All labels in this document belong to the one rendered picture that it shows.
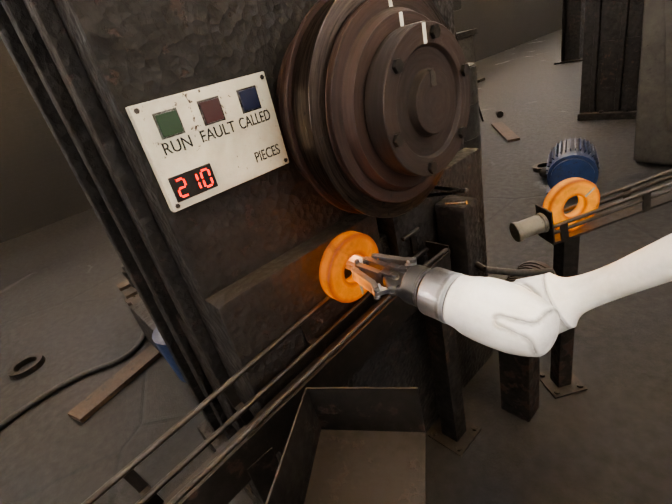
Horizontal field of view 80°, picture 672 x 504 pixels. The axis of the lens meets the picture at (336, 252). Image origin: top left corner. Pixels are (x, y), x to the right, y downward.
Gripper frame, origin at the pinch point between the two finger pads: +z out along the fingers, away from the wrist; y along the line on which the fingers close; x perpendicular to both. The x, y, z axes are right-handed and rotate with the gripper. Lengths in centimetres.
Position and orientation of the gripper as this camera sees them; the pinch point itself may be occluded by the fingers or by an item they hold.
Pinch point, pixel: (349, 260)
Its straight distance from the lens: 86.0
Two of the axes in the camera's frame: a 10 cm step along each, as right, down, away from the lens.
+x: -1.9, -8.5, -4.8
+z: -6.8, -2.4, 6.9
